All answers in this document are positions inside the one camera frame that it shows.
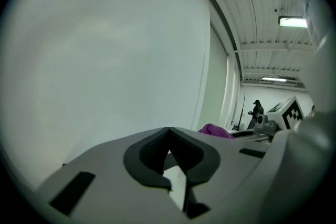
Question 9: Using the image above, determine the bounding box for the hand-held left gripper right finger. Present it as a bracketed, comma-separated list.
[167, 126, 274, 224]

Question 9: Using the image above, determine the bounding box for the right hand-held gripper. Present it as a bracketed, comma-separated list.
[230, 95, 306, 143]

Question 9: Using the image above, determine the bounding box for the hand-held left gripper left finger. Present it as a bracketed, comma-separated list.
[36, 126, 190, 224]

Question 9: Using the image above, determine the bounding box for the purple cloth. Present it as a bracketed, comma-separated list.
[197, 123, 235, 140]

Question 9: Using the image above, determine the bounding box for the thin black pole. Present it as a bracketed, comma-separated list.
[238, 93, 247, 131]

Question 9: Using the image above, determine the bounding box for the long thin ceiling light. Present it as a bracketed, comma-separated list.
[261, 76, 289, 82]

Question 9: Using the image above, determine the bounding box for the large rectangular ceiling light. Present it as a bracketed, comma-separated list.
[278, 15, 308, 30]

